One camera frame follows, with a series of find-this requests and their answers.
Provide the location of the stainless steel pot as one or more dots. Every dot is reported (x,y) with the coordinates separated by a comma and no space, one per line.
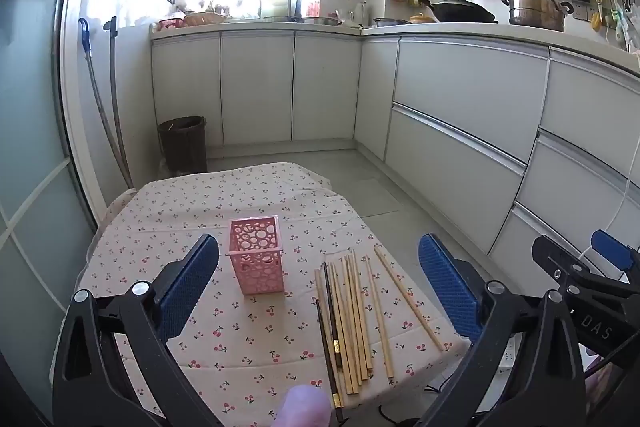
(535,14)

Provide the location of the red plastic basket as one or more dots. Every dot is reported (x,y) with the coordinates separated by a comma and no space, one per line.
(172,25)

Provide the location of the white kitchen cabinets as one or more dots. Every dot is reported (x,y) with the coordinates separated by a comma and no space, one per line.
(260,87)

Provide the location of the wicker basket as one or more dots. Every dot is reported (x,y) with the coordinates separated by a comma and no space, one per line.
(205,19)

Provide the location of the pink cloth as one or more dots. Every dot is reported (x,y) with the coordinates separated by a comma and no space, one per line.
(305,407)

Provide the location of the black wok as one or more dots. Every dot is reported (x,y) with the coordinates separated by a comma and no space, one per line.
(460,12)

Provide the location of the white plastic jug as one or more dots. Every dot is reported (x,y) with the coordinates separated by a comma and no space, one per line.
(275,4)

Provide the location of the black tipped mop pole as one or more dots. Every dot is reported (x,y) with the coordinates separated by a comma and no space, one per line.
(114,72)

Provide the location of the small steel pan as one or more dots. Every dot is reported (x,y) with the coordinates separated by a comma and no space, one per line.
(392,22)

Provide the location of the white power strip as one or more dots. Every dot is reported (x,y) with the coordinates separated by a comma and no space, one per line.
(508,354)

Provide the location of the bundle of light wooden chopsticks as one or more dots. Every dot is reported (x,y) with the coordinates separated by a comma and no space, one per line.
(352,332)

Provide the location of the person's right forearm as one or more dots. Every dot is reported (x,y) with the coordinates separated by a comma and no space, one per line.
(605,382)

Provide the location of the white kettle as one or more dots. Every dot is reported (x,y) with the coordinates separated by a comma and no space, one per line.
(361,14)

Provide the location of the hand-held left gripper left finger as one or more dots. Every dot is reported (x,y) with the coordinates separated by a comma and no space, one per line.
(190,287)

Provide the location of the dark brown trash bin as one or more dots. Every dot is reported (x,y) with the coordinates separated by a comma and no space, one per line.
(182,147)

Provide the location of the pink perforated utensil holder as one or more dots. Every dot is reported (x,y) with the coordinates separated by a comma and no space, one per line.
(260,277)

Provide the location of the steel bowl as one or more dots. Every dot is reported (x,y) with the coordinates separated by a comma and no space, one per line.
(320,21)

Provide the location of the cherry print tablecloth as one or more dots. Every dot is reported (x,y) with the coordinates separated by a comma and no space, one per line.
(200,207)

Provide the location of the red bottle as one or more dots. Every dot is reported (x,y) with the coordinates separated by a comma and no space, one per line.
(313,9)

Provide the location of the frosted glass sliding door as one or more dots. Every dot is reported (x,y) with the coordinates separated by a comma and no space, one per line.
(30,107)

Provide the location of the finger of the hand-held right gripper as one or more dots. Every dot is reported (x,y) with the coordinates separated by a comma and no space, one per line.
(607,247)
(555,264)

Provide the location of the orange clay pot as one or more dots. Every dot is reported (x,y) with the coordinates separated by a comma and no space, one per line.
(422,18)

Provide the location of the wall socket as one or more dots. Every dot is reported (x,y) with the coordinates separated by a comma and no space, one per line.
(580,12)

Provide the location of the hanging green kitchen tool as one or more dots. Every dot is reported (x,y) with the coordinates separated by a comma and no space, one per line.
(619,19)

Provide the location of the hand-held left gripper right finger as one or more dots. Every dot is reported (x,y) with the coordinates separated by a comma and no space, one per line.
(450,292)

